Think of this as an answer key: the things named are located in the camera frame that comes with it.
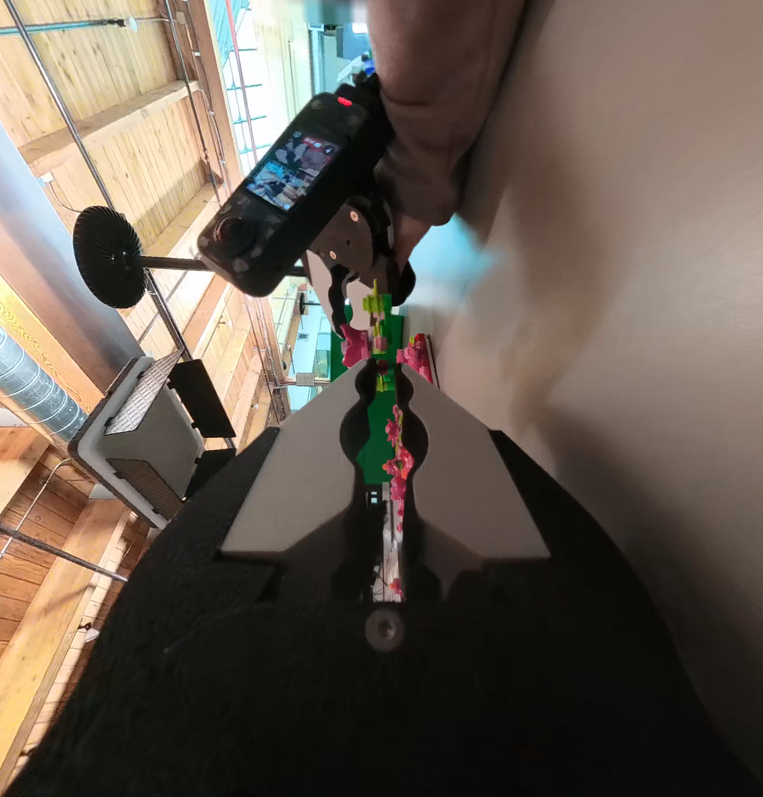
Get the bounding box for red lego heart wreath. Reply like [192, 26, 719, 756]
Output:
[381, 333, 436, 552]

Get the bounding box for green plastic bin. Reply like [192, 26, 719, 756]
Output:
[327, 310, 408, 488]

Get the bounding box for green lego flower sprig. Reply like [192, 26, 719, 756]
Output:
[356, 279, 400, 394]

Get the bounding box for grey studio light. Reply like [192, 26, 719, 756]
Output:
[69, 349, 238, 531]

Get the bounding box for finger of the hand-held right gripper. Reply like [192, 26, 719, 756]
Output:
[307, 255, 357, 340]
[350, 281, 382, 334]

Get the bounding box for silver air duct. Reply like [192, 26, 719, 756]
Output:
[0, 307, 91, 444]

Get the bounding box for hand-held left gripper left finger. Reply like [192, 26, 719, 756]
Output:
[218, 361, 382, 600]

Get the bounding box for person's right forearm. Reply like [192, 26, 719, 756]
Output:
[364, 0, 533, 265]

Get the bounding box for magenta lego flower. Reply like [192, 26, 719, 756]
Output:
[339, 323, 375, 369]

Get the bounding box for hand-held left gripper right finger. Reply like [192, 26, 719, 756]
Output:
[397, 364, 552, 600]

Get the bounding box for black round disc on rod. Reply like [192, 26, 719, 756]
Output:
[71, 204, 307, 310]

